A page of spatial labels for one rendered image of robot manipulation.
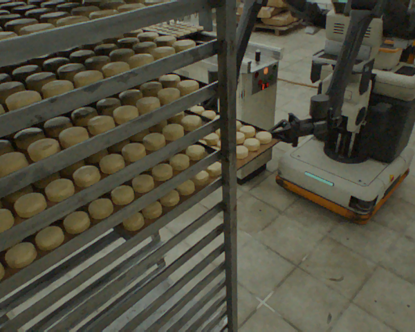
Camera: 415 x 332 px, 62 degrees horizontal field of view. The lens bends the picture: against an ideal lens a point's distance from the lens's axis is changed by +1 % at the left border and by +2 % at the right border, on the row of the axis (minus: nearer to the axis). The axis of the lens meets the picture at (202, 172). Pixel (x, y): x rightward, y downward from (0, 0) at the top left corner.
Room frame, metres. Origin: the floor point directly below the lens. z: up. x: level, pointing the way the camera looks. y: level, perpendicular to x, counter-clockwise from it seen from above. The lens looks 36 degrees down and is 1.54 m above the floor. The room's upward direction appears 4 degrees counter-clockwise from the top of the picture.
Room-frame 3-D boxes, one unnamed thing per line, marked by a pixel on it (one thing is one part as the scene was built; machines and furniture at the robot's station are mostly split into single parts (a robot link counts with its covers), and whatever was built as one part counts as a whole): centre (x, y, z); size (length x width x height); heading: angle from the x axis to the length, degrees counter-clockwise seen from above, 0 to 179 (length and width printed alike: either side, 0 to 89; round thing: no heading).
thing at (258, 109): (2.24, -0.17, 0.45); 0.70 x 0.34 x 0.90; 39
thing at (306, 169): (1.83, -0.94, 0.16); 0.67 x 0.64 x 0.25; 132
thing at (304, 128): (1.00, -0.34, 0.96); 0.07 x 0.07 x 0.10; 12
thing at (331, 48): (1.63, -0.72, 0.92); 0.28 x 0.16 x 0.22; 42
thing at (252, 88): (1.96, -0.40, 0.77); 0.24 x 0.04 x 0.14; 129
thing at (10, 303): (0.84, 0.44, 0.60); 0.64 x 0.03 x 0.03; 132
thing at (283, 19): (6.00, -1.52, 0.19); 0.72 x 0.42 x 0.15; 136
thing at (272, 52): (2.81, 0.11, 0.87); 2.01 x 0.03 x 0.07; 39
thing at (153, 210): (0.64, 0.13, 0.96); 0.05 x 0.05 x 0.02
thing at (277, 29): (6.21, -1.31, 0.06); 1.20 x 0.80 x 0.11; 44
